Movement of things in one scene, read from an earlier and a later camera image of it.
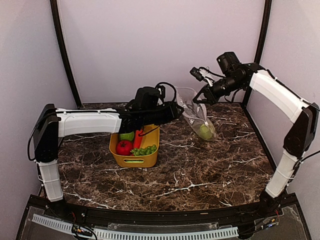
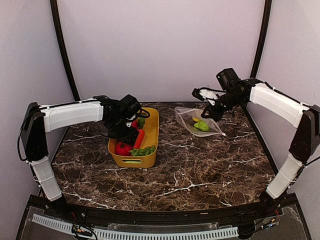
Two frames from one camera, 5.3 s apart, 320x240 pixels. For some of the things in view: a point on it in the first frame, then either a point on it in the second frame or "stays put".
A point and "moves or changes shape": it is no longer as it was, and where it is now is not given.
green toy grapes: (148, 150) stays put
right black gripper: (211, 98) → (216, 115)
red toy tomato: (123, 147) stays put
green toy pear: (204, 133) → (202, 125)
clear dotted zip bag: (195, 113) moves or changes shape
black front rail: (162, 217) stays put
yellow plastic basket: (151, 136) stays put
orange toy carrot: (138, 139) stays put
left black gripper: (173, 113) → (130, 138)
